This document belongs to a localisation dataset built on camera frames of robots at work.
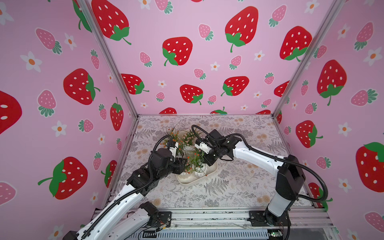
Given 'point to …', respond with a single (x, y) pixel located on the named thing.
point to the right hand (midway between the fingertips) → (200, 163)
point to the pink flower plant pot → (188, 139)
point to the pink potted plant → (188, 170)
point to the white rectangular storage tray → (183, 153)
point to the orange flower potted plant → (174, 134)
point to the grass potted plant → (198, 168)
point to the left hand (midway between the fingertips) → (184, 159)
